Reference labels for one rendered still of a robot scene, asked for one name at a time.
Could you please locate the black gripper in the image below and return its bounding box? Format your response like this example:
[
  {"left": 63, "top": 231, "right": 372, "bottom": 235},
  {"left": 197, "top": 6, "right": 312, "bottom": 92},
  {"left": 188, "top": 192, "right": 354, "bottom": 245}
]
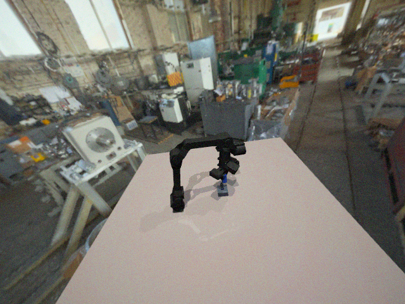
[{"left": 209, "top": 157, "right": 237, "bottom": 180}]

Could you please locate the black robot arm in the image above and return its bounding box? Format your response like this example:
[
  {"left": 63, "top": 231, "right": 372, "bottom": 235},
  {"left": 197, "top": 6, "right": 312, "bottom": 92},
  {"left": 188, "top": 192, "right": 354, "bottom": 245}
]
[{"left": 170, "top": 132, "right": 246, "bottom": 213}]

